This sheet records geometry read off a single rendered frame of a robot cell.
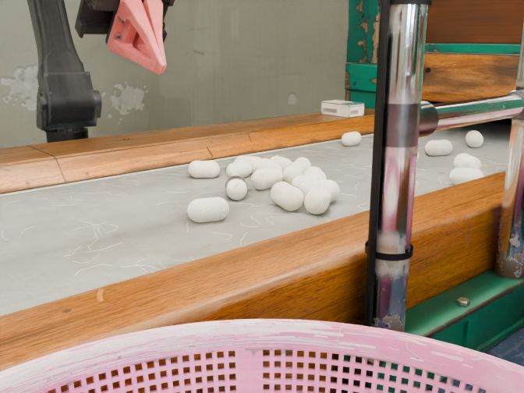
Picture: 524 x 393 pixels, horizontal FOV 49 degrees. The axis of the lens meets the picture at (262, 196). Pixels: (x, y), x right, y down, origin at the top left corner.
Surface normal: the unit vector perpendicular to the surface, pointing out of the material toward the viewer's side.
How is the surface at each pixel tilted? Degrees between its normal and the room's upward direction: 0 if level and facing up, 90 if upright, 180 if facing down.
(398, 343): 75
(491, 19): 90
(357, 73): 90
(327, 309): 90
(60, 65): 63
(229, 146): 45
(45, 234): 0
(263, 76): 90
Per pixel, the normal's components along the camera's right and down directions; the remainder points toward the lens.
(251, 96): -0.70, 0.19
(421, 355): -0.44, -0.02
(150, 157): 0.46, -0.54
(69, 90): 0.47, -0.23
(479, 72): -0.70, -0.22
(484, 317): 0.65, 0.21
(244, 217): 0.00, -0.96
